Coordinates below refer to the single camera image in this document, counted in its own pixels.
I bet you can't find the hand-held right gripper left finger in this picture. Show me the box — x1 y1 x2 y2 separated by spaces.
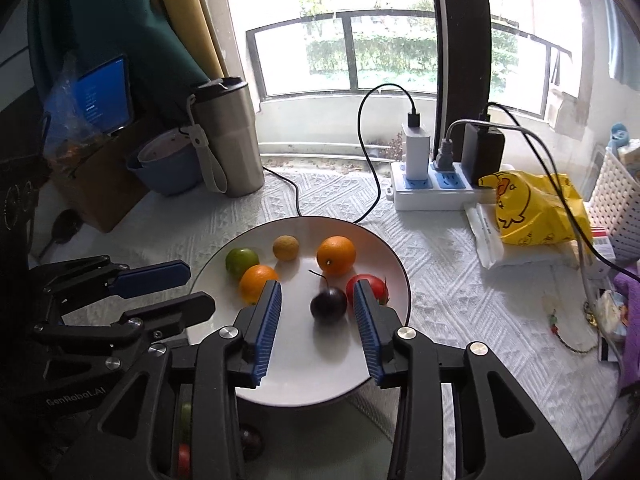
80 280 283 480

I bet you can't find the steel tumbler with strap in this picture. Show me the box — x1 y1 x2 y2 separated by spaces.
187 77 266 196

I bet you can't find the teal curtain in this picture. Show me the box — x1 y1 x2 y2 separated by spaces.
30 0 211 111

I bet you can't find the grey power plug cable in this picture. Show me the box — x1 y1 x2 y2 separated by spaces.
434 119 636 461

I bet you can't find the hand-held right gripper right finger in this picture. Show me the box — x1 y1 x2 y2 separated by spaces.
352 280 583 480

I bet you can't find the black charger cable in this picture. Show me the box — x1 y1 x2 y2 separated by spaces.
480 102 640 281

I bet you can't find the white flat packet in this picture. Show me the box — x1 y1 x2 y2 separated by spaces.
464 202 581 268

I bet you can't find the beaded key chain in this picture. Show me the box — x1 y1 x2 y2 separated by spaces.
547 300 601 353

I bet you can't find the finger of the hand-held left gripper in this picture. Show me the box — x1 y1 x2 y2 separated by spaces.
27 255 192 306
30 291 217 348

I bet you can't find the yellow curtain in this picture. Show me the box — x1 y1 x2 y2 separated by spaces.
150 0 226 83

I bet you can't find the white round plate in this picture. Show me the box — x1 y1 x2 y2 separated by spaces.
189 216 412 408

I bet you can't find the balcony railing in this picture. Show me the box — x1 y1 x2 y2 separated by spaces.
245 7 573 121

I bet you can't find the blue plastic basin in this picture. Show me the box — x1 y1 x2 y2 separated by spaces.
125 132 203 197

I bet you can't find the black round object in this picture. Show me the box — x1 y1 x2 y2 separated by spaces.
39 209 82 261

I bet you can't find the yellow printed plastic bag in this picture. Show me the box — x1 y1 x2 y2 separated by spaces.
477 171 593 247

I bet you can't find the white power strip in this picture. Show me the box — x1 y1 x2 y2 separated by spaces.
389 161 501 212

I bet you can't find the black charger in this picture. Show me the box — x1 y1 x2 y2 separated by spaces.
462 122 506 186

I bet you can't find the pink bowl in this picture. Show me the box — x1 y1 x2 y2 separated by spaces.
136 129 193 167

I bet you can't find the light blue towel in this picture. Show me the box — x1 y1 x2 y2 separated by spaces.
602 0 640 96

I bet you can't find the dark window frame post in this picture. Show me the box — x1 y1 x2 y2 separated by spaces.
430 0 493 161

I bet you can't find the laptop screen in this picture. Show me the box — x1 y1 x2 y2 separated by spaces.
70 54 135 136

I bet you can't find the purple bag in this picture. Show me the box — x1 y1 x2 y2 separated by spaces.
612 265 640 396

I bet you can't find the dark purple plum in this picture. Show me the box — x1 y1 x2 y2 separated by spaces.
309 270 348 325
240 425 264 458

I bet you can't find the white textured tablecloth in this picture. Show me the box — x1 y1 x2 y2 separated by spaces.
30 157 640 480

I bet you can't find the white perforated basket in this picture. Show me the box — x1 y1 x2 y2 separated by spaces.
587 147 640 261

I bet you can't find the clear plastic bag of oranges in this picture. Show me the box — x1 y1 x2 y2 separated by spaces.
42 67 108 161

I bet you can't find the small yellow round fruit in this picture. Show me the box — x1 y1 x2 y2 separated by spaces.
272 235 301 262

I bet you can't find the white charger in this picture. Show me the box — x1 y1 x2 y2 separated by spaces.
402 125 433 181

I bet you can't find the orange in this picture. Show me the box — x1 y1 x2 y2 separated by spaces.
239 264 280 306
316 236 357 277

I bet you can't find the brown cardboard box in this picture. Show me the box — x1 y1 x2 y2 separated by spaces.
47 120 166 233

